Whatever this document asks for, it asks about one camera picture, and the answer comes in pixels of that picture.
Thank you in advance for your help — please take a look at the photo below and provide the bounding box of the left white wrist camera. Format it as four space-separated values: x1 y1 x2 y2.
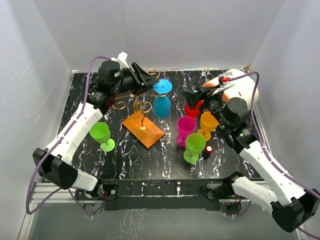
111 51 130 70

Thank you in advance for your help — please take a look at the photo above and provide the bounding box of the blue plastic wine glass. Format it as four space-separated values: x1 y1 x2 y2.
152 79 172 119

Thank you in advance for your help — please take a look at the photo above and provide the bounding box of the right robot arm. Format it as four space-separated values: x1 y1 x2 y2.
183 87 320 233

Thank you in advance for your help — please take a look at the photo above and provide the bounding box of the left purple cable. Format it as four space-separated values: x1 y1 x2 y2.
26 56 113 218

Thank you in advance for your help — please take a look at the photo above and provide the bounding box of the pink plastic wine glass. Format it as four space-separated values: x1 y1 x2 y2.
176 116 197 147

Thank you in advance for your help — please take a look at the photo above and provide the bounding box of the green plastic wine glass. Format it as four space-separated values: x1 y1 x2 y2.
183 133 206 164
89 122 116 152

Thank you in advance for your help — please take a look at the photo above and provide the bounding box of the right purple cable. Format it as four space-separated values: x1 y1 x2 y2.
228 71 320 240

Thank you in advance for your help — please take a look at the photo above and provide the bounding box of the orange plastic wine glass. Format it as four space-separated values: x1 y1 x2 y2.
197 111 219 142

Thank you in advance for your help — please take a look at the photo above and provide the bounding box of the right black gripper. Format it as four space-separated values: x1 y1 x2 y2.
183 84 231 131

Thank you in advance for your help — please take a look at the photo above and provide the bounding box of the small red black button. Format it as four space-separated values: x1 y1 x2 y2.
201 145 213 160

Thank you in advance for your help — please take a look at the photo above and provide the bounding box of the purple cable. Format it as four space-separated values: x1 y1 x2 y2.
228 71 320 240
26 56 113 218

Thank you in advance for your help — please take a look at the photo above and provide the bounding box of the red plastic wine glass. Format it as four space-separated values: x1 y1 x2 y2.
184 101 203 119

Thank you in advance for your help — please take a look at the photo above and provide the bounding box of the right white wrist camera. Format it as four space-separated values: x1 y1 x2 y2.
212 73 235 95

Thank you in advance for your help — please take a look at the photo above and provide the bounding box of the orange and white cylinder box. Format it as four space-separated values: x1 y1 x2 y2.
202 68 259 110

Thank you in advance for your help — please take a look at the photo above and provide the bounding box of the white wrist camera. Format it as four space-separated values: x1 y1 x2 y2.
212 73 235 95
111 51 130 70

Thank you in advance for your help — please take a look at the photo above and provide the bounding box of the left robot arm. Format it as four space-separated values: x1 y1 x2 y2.
32 59 159 200

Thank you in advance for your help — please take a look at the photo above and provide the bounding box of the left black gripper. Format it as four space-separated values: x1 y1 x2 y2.
112 63 160 97

